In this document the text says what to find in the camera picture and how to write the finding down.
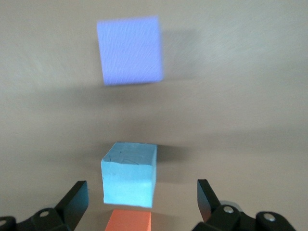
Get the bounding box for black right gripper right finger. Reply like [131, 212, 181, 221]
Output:
[191, 179, 295, 231]

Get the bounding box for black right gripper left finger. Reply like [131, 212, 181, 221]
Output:
[0, 180, 89, 231]

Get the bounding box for light blue foam block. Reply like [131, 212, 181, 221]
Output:
[100, 141, 158, 209]

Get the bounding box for orange foam block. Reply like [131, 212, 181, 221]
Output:
[104, 208, 153, 231]

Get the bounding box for purple foam block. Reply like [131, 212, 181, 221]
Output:
[96, 15, 165, 87]

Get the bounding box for brown table cover sheet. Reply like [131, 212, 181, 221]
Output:
[0, 0, 308, 231]

